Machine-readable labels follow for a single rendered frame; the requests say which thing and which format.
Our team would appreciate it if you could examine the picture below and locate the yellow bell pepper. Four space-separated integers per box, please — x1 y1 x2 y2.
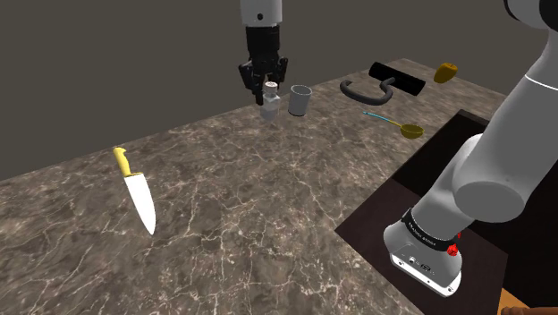
432 62 460 85

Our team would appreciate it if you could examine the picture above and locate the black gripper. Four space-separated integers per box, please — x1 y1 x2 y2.
237 24 289 106

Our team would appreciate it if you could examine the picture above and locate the grey cup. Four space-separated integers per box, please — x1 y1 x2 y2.
287 84 314 118

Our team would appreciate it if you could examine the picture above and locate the dark robot stand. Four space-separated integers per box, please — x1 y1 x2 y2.
334 108 558 315

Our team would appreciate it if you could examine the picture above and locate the clear glass shaker bottle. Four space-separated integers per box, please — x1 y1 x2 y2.
259 81 282 122

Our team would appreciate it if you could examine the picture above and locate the black squeegee with curved handle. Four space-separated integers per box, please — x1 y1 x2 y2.
339 62 427 107

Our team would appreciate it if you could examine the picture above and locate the yellow ladle with teal handle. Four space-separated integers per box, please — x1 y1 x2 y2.
361 111 426 141

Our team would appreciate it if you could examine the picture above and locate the yellow-handled chef knife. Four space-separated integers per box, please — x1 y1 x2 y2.
112 147 157 236

